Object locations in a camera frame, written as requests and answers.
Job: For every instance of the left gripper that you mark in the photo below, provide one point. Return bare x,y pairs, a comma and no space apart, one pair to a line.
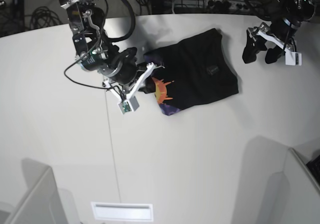
281,30

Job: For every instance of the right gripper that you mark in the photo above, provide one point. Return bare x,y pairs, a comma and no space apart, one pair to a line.
124,75

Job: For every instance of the black T-shirt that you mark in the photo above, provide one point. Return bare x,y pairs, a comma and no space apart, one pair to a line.
192,72

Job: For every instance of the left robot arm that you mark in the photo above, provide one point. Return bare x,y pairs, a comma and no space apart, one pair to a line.
296,11

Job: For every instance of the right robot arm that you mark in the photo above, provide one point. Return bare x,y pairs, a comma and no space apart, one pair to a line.
96,51

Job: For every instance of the white power strip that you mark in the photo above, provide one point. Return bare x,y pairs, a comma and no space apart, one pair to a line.
218,5

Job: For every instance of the black keyboard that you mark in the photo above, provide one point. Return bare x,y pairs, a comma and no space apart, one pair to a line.
314,168

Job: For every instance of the grey partition panel left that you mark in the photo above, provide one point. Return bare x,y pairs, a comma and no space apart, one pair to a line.
43,201

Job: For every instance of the grey partition panel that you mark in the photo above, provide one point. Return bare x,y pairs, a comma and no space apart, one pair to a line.
297,195
43,201

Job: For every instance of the grey partition panel right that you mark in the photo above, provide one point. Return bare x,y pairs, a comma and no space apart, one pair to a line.
297,195

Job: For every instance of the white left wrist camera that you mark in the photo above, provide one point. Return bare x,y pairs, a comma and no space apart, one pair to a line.
293,58

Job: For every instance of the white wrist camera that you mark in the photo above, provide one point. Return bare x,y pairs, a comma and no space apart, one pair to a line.
130,105
293,58

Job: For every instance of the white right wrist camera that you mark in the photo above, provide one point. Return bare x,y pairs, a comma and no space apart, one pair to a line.
130,105

